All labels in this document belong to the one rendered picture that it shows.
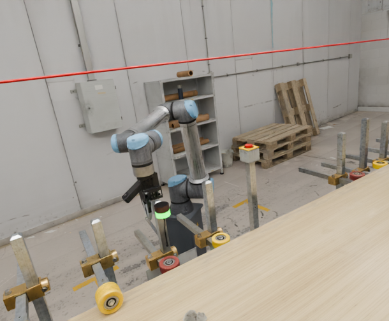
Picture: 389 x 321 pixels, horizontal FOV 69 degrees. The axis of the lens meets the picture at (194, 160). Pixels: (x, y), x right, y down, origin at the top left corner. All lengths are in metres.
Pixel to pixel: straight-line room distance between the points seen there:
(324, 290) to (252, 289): 0.22
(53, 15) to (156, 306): 3.37
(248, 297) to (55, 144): 3.13
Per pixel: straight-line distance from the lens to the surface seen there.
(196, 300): 1.02
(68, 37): 3.83
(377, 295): 1.08
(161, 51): 4.28
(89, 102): 3.57
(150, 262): 1.27
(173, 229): 2.19
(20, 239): 1.11
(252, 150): 1.37
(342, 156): 1.98
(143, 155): 1.16
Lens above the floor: 1.60
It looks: 17 degrees down
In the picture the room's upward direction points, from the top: 8 degrees counter-clockwise
